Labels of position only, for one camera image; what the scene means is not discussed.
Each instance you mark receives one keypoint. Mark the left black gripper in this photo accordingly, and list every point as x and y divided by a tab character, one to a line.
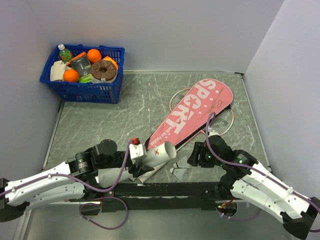
138	170

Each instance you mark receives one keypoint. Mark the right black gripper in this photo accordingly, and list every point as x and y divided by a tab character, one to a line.
199	148

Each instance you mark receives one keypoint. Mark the white shuttlecock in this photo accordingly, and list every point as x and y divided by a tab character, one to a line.
179	173
182	164

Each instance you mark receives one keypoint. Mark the white shuttlecock tube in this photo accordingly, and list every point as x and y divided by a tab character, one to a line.
154	157

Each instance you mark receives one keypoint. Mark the blue plastic basket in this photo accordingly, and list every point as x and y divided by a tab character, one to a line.
106	93

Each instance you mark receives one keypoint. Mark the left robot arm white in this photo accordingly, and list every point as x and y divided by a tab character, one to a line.
89	173

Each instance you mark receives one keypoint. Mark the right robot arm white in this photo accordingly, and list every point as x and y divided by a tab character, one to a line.
246	178

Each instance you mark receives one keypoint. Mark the badminton racket pink shaft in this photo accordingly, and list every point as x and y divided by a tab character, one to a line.
222	123

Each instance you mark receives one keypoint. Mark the badminton racket under bag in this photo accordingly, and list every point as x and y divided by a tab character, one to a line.
177	97

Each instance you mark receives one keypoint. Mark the brown round cake pack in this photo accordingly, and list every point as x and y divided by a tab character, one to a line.
103	72

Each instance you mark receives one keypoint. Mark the pink racket bag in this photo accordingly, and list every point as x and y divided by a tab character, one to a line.
190	115

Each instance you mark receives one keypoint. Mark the green small box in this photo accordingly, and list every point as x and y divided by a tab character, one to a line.
85	79

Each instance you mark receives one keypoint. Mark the orange fruit front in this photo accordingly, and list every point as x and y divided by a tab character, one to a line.
71	76

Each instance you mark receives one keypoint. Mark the orange fruit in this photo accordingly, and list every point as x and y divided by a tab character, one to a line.
94	55
71	76

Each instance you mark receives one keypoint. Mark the orange snack box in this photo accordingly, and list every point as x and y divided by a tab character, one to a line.
108	58

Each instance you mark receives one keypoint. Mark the black product box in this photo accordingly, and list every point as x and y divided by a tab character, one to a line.
82	65

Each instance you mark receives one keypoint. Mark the orange fruit rear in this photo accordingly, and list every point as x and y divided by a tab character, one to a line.
94	55

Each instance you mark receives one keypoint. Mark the cream paper bag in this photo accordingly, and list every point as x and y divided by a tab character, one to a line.
57	71

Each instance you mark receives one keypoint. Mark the orange flat box rear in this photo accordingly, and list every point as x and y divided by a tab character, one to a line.
82	54

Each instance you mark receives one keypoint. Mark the green drink bottle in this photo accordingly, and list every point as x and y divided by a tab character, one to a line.
64	53

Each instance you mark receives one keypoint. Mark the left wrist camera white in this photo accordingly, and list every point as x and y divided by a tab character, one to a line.
137	150

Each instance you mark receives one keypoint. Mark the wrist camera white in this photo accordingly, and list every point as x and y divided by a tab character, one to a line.
137	150
211	132

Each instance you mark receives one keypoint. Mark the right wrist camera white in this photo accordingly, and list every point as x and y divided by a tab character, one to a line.
211	132

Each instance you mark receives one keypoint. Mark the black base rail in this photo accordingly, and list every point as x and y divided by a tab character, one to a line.
206	196

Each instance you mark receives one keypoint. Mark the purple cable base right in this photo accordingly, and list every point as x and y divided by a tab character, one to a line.
240	220

